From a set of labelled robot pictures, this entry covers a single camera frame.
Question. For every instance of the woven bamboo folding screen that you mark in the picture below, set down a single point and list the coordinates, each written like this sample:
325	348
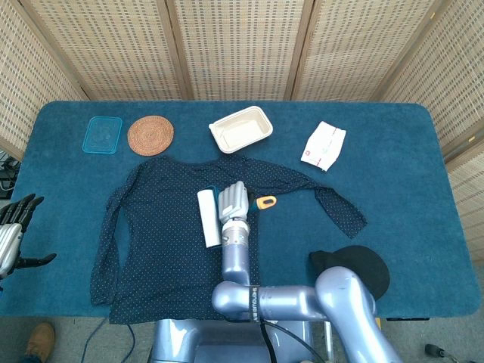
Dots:
242	49

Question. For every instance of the blue transparent plastic lid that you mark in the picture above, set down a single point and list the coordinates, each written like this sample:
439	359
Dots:
102	135

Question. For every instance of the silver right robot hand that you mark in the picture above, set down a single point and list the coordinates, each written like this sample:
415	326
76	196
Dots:
233	200

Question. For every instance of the round woven rattan coaster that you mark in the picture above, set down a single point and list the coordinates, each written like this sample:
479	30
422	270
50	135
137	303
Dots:
150	135

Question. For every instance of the black cap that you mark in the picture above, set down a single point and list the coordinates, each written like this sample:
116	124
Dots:
367	264

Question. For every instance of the teal plush table cloth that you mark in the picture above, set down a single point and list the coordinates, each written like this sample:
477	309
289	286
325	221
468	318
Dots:
408	211

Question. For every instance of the brown shoe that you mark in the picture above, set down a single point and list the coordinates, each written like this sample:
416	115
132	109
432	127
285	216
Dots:
39	340

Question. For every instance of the white rectangular plastic container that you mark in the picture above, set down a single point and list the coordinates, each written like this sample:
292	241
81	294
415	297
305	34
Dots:
242	130

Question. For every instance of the silver-blue right robot arm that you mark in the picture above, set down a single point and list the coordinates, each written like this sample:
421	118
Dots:
234	261

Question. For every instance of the crumpled white paper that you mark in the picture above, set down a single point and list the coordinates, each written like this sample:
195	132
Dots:
324	145

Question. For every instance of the teal lint roller yellow tip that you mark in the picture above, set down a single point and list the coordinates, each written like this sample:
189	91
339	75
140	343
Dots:
208	219

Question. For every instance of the navy polka dot shirt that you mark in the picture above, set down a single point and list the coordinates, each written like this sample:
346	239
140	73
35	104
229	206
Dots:
159	234

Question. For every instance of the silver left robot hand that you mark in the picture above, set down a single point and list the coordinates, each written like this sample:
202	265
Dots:
9	242

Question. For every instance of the silver-blue robot torso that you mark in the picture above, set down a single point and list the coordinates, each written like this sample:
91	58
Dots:
211	344

